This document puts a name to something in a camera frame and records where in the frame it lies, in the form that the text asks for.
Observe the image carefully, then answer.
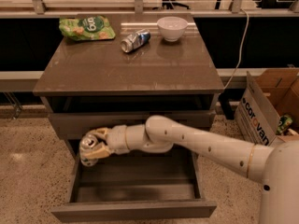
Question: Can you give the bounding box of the blue silver soda can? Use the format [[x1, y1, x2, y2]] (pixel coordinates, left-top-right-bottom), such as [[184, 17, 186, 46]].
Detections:
[[121, 29, 150, 53]]

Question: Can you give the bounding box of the green chip bag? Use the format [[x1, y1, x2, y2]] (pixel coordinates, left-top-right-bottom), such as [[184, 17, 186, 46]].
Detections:
[[59, 15, 116, 41]]

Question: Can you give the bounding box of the green can in box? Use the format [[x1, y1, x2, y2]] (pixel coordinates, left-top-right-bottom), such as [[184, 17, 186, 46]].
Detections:
[[277, 114, 293, 135]]

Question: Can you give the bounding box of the white cardboard box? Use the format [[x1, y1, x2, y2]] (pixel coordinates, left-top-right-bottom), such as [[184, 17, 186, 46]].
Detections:
[[235, 68, 299, 146]]

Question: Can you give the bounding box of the open grey middle drawer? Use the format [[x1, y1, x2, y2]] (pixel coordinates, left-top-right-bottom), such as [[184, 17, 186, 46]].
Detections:
[[51, 146, 217, 223]]

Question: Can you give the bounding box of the metal railing frame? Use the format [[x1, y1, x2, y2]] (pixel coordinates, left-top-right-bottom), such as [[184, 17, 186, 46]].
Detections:
[[0, 0, 299, 20]]

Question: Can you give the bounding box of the grey cabinet with counter top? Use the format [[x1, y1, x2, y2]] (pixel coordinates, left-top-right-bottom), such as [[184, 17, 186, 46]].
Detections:
[[34, 13, 223, 154]]

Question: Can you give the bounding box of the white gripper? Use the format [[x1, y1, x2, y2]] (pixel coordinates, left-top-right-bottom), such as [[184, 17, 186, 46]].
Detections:
[[84, 125, 129, 160]]

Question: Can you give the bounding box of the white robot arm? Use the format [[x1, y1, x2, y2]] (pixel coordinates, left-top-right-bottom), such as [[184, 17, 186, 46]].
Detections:
[[79, 116, 299, 224]]

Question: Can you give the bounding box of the white cable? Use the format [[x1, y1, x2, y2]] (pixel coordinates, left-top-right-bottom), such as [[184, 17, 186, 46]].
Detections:
[[222, 9, 250, 91]]

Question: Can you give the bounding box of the grey top drawer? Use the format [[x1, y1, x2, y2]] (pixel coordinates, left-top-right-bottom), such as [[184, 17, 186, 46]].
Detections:
[[50, 95, 216, 140]]

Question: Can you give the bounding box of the green silver 7up can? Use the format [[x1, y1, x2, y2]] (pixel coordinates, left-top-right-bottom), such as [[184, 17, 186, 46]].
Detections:
[[79, 134, 98, 167]]

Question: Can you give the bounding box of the white bowl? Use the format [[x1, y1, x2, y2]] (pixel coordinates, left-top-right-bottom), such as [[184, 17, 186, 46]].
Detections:
[[157, 17, 188, 42]]

